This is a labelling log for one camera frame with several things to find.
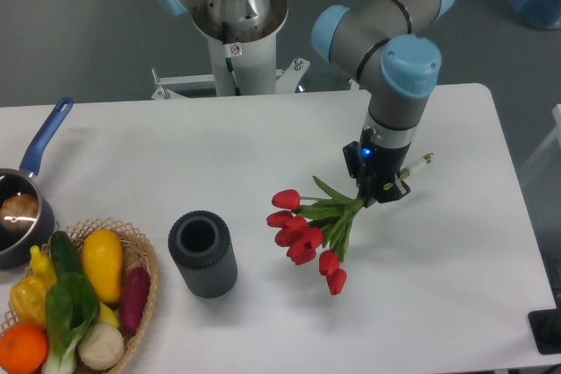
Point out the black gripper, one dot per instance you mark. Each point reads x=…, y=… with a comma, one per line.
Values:
x=375, y=162

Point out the red tulip bouquet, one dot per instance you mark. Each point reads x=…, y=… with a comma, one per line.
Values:
x=313, y=227

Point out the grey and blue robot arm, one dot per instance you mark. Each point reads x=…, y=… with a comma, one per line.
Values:
x=379, y=48

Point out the white chair edge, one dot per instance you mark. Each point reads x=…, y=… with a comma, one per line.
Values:
x=556, y=112

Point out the dark grey ribbed vase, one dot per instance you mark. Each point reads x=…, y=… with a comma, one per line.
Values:
x=200, y=245

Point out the black device at edge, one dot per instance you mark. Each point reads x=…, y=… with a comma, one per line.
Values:
x=545, y=327

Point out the purple eggplant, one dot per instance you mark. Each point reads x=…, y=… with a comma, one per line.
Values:
x=133, y=299

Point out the yellow squash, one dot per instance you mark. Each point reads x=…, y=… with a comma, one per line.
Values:
x=102, y=262

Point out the beige garlic bulb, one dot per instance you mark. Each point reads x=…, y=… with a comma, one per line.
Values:
x=102, y=347

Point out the green cucumber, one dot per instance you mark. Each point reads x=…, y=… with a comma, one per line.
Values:
x=64, y=254

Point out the green bok choy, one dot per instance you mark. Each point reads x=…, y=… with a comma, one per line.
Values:
x=71, y=306

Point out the woven wicker basket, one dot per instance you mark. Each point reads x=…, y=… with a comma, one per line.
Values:
x=138, y=251

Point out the brown bread roll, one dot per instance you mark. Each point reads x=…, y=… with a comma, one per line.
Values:
x=19, y=212

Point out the yellow bell pepper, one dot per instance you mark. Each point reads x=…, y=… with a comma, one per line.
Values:
x=28, y=299

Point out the orange fruit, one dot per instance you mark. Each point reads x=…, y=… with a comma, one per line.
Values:
x=23, y=348

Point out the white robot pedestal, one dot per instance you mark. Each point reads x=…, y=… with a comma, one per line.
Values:
x=238, y=68

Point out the blue handled saucepan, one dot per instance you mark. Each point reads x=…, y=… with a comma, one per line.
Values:
x=15, y=245

